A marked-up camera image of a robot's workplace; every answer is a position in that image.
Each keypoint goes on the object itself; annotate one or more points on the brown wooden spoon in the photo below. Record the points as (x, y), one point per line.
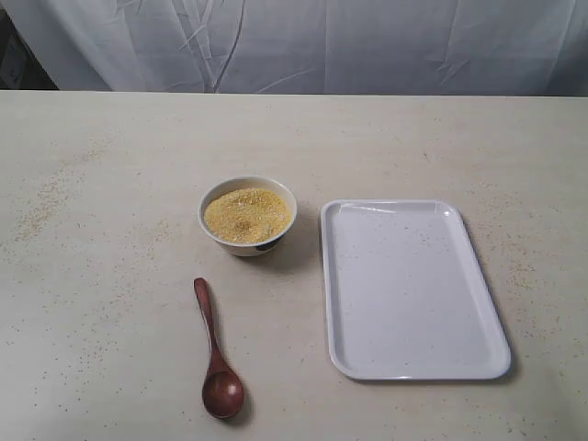
(222, 390)

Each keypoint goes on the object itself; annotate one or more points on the yellow crumbly grain mixture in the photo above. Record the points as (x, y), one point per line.
(249, 215)

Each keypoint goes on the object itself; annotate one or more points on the white backdrop cloth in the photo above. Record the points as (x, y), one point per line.
(488, 48)

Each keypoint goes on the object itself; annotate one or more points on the white rectangular plastic tray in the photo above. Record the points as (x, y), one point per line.
(405, 297)

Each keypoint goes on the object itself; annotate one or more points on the white ceramic bowl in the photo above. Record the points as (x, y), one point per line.
(241, 182)

